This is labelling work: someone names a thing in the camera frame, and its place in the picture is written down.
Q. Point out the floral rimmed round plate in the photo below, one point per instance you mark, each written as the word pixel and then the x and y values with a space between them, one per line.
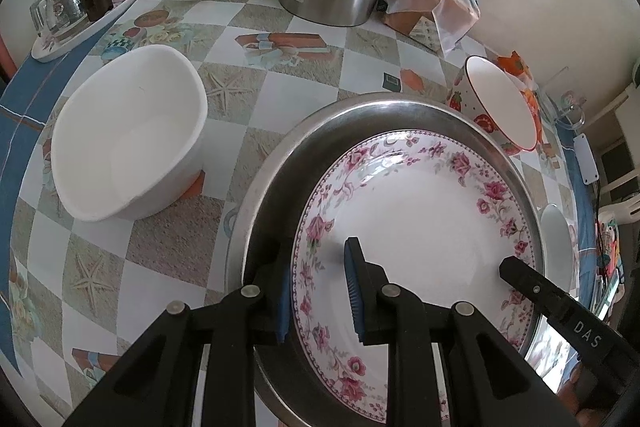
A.
pixel 425 232

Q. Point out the large white bowl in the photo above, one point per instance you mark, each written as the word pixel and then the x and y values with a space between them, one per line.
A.
pixel 557 247

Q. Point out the small plain white bowl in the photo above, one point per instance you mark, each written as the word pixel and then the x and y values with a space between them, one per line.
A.
pixel 125 132

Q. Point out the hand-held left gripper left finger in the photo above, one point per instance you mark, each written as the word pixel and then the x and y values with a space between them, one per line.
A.
pixel 282 302

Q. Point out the colourful small toys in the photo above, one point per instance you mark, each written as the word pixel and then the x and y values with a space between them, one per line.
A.
pixel 607 247

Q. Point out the clear glass mug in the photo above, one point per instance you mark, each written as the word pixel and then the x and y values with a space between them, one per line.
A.
pixel 565 107

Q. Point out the stainless steel basin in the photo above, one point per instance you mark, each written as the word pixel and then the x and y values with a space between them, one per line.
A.
pixel 270 187

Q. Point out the white power strip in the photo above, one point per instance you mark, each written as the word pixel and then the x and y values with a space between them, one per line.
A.
pixel 586 159

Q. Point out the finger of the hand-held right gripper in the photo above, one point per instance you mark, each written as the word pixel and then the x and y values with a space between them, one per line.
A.
pixel 535 289

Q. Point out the strawberry print bowl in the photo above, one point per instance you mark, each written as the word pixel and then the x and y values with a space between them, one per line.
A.
pixel 500 107

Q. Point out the white oval tray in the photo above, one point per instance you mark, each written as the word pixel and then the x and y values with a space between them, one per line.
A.
pixel 75 39

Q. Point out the orange snack packet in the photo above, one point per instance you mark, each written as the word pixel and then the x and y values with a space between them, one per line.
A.
pixel 515 67
pixel 534 112

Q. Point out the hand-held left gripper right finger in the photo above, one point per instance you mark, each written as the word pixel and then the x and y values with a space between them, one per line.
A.
pixel 354 287

